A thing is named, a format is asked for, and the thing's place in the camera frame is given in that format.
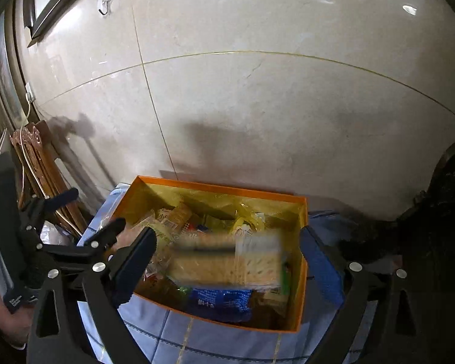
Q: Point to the blue snack packet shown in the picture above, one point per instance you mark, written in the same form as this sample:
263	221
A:
220	303

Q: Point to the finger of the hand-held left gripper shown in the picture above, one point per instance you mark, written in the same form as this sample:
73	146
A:
62	196
98	239

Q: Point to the orange cardboard box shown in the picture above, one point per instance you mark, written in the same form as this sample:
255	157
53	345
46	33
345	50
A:
288	212

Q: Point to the dark carved wooden bench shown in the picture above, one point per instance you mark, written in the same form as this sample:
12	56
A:
432	254

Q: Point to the light brown wooden chair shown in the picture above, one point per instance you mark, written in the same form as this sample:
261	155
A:
49	182

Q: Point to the clear cracker packet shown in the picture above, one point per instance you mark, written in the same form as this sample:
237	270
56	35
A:
220	261

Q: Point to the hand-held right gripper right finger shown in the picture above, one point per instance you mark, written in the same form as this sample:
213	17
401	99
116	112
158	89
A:
322	269

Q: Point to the white wall socket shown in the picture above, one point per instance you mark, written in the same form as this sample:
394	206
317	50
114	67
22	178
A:
30	91

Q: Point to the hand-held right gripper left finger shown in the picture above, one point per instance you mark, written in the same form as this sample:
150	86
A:
132	261

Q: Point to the yellow snack packet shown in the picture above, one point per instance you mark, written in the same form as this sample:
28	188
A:
246	224

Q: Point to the metal wall hook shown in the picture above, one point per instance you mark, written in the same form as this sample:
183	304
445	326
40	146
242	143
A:
106	5

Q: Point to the large dark framed painting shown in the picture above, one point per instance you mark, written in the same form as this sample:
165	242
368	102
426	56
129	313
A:
49	3

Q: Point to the framed red painting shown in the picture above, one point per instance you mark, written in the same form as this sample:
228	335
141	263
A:
5	76

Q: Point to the person's left hand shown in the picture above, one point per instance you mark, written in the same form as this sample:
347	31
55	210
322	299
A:
11	326

